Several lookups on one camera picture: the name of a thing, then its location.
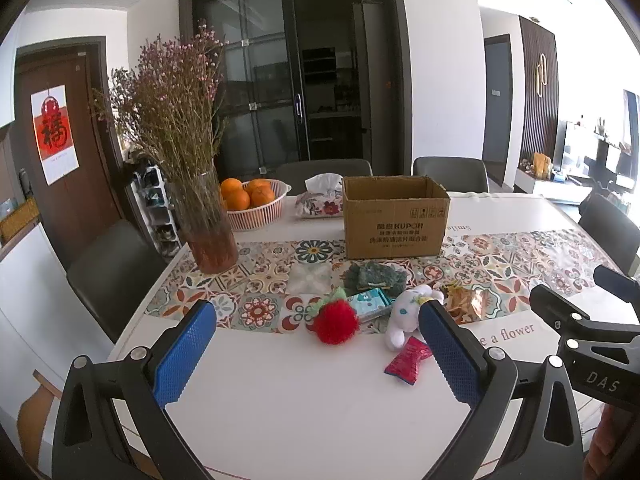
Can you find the floral table runner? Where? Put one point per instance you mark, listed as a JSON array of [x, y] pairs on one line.
[[500, 265]]

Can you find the red pompom plush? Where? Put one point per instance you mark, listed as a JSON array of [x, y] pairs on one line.
[[335, 322]]

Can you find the glass vase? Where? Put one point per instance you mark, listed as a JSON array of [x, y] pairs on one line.
[[212, 245]]

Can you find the dark glass sliding door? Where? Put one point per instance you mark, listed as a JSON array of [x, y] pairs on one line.
[[270, 60]]

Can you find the cardboard box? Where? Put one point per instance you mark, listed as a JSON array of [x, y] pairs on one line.
[[390, 230]]

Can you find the dark interior door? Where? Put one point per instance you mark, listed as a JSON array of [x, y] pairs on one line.
[[497, 110]]

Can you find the orange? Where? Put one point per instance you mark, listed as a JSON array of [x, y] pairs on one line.
[[257, 184], [262, 196], [238, 200], [230, 187]]

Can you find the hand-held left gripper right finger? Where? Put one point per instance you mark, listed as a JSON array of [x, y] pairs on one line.
[[450, 355]]

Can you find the dark slatted wall panel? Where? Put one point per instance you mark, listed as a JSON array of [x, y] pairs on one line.
[[537, 110]]

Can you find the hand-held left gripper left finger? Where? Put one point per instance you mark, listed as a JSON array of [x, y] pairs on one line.
[[185, 355]]

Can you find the brown door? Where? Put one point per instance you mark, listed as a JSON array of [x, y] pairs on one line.
[[85, 200]]

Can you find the red candy packet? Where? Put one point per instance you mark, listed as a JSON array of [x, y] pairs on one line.
[[407, 362]]

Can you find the dried flower bouquet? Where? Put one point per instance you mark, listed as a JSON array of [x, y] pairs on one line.
[[170, 110]]

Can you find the white shoe rack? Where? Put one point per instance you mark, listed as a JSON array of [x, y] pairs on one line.
[[157, 210]]

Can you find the teal fuzzy cloth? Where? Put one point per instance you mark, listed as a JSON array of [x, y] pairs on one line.
[[375, 272]]

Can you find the grey dining chair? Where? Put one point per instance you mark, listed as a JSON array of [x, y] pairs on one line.
[[610, 230], [115, 270], [450, 172], [325, 170]]

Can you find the wooden stool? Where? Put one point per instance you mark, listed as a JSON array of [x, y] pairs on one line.
[[37, 410]]

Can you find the wicker basket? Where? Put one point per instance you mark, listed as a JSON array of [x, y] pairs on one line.
[[17, 220]]

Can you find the teal tissue packet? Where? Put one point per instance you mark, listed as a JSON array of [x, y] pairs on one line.
[[370, 306]]

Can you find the white media cabinet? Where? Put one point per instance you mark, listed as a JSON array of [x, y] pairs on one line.
[[550, 187]]

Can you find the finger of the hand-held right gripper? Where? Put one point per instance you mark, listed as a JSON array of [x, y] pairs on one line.
[[620, 285], [560, 307]]

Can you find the white fruit basket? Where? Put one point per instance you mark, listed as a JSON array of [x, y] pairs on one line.
[[255, 217]]

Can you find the orange bag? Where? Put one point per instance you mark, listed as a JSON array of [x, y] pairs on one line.
[[541, 165]]

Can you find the red and white wall calendar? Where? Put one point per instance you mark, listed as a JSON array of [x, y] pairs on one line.
[[55, 135]]

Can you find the golden snack packet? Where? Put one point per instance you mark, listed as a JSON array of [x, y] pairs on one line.
[[465, 300]]

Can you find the floral tissue pack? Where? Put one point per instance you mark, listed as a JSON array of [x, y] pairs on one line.
[[320, 207]]

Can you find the white plush toy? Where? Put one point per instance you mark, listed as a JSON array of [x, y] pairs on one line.
[[407, 310]]

